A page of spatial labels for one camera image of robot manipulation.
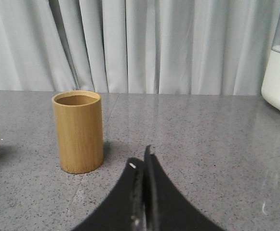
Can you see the white pleated curtain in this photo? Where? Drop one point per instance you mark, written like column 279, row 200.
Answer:
column 209, row 47

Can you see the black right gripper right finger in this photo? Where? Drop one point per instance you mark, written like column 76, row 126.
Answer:
column 166, row 208

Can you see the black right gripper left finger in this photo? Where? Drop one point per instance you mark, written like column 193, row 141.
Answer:
column 123, row 208

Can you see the bamboo cylindrical holder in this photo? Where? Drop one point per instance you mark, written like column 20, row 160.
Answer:
column 79, row 129

